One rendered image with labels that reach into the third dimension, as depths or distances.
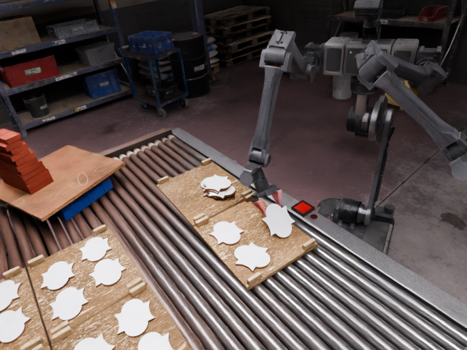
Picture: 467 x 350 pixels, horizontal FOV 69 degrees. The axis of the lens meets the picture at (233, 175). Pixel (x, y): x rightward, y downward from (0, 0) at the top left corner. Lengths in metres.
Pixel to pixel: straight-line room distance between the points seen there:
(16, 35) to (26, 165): 3.77
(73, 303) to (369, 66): 1.31
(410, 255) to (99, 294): 2.12
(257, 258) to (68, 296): 0.71
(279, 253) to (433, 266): 1.59
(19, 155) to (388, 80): 1.57
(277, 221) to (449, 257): 1.70
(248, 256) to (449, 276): 1.70
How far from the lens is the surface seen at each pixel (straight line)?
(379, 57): 1.23
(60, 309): 1.42
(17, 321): 1.48
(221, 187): 1.62
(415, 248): 2.85
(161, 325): 1.24
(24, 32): 5.54
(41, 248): 1.75
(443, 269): 2.77
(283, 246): 1.40
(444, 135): 1.28
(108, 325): 1.31
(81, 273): 1.51
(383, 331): 1.25
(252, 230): 1.46
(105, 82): 5.87
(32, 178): 1.88
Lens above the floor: 1.95
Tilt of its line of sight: 34 degrees down
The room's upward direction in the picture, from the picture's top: 6 degrees counter-clockwise
